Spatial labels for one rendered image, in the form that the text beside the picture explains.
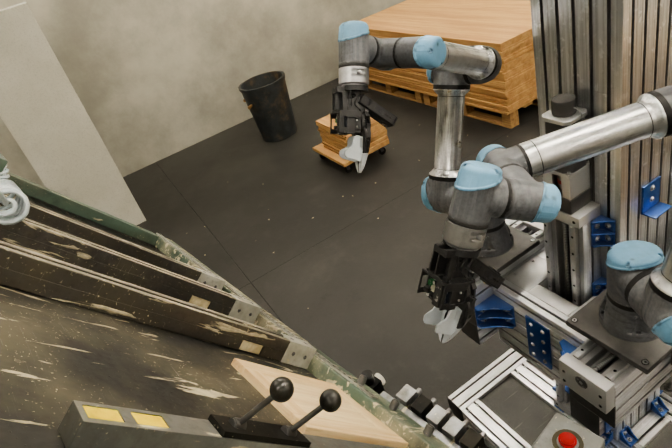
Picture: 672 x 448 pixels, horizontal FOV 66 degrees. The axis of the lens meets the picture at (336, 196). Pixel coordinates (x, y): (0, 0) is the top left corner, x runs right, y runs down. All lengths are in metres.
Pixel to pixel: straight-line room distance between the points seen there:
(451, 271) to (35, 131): 4.27
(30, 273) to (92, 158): 3.76
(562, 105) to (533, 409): 1.37
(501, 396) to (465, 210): 1.56
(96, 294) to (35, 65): 3.64
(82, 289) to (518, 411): 1.73
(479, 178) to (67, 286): 0.90
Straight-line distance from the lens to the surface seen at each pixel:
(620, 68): 1.36
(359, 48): 1.28
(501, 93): 4.67
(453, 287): 0.97
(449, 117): 1.68
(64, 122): 4.89
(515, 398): 2.40
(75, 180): 5.02
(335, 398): 0.92
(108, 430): 0.77
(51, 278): 1.26
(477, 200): 0.92
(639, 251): 1.39
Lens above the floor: 2.15
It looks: 30 degrees down
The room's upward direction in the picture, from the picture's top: 18 degrees counter-clockwise
